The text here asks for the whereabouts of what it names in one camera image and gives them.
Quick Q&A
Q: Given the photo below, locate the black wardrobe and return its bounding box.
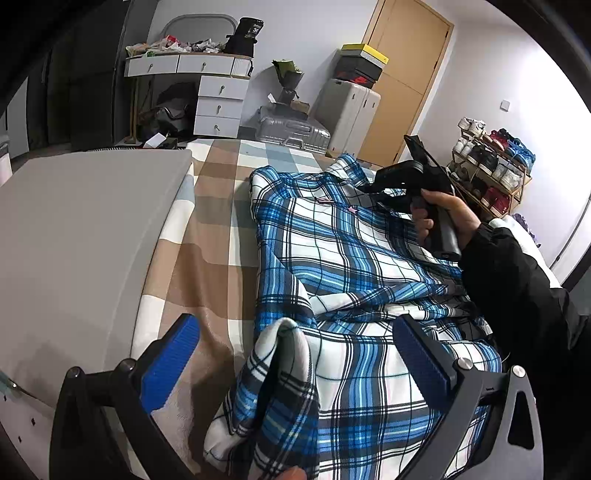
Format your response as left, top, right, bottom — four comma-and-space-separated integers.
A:
28, 0, 134, 153

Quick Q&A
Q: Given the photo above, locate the grey arched mirror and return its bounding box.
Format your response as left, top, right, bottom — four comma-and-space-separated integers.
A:
164, 14, 238, 47

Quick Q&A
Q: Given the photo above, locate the blue plaid shirt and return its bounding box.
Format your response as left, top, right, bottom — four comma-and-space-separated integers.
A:
203, 153, 504, 480

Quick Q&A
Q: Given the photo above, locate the yellow lid shoe box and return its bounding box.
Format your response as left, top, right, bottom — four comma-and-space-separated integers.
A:
342, 43, 391, 64

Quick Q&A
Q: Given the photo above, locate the pile of desk clutter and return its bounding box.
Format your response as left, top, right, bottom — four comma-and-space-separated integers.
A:
126, 36, 229, 58

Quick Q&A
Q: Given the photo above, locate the dark bag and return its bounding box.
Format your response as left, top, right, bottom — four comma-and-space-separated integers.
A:
139, 83, 194, 139

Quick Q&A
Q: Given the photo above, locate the white drawer dresser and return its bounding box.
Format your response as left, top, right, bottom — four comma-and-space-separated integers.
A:
124, 52, 252, 139

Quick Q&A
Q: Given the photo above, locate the wooden door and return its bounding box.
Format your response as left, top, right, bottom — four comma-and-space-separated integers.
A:
358, 0, 455, 169

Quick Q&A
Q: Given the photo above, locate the shoe rack with shoes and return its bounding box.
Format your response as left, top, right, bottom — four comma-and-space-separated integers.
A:
452, 117, 536, 217

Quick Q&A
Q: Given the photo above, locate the white suitcase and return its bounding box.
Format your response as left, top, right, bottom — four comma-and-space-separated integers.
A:
310, 78, 382, 160

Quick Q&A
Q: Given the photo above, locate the purple cloth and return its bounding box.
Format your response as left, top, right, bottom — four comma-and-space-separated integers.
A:
510, 212, 539, 245

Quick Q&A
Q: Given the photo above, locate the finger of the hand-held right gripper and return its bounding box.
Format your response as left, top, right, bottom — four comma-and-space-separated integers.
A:
362, 185, 416, 214

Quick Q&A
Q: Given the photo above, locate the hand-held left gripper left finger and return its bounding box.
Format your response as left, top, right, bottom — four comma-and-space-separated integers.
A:
48, 314, 201, 480

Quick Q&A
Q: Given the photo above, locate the checkered bed sheet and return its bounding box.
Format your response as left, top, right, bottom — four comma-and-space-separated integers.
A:
129, 138, 384, 480

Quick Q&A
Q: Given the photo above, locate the person's right hand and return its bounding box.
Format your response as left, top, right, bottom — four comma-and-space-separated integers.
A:
410, 190, 482, 245

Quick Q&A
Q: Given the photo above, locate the black bag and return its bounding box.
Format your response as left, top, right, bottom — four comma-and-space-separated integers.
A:
224, 17, 262, 58

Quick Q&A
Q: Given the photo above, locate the person's right forearm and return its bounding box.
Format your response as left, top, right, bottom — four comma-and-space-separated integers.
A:
459, 222, 591, 398

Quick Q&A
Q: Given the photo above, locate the wooden shoe rack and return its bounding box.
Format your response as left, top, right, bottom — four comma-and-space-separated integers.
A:
445, 117, 536, 220

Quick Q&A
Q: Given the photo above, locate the wrapped flower bouquet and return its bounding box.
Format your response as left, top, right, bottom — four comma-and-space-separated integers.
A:
271, 59, 305, 104

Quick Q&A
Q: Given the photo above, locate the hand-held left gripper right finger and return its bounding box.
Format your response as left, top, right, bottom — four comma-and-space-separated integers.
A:
392, 315, 544, 480

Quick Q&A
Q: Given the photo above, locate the silver suitcase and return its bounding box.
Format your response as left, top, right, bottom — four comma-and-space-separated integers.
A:
256, 105, 332, 151

